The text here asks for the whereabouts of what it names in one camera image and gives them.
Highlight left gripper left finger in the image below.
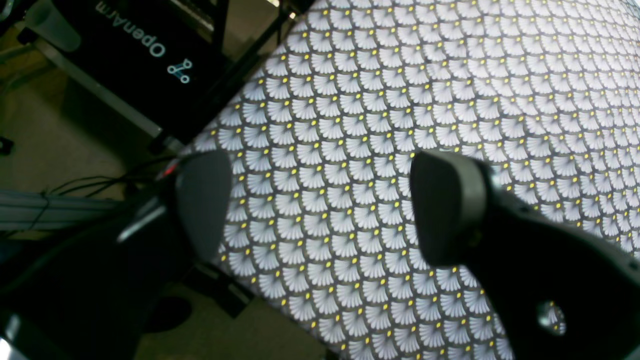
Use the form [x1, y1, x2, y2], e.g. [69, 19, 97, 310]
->
[1, 150, 233, 360]

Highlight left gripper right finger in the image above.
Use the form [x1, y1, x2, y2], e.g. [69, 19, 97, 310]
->
[409, 151, 640, 360]

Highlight fan-patterned table cloth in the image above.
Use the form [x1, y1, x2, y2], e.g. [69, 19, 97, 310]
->
[182, 0, 639, 360]

